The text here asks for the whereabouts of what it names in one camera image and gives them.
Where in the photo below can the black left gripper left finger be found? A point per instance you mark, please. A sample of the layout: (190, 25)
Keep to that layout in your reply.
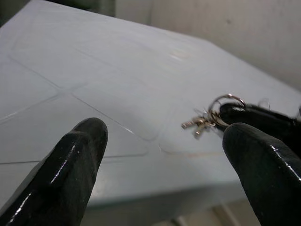
(70, 164)

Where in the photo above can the pale grey plastic table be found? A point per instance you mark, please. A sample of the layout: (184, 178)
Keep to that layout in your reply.
(117, 77)

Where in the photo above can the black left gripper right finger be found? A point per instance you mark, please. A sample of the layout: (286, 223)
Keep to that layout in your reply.
(265, 176)

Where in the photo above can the key bunch with black fob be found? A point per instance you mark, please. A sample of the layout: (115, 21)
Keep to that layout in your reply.
(254, 115)

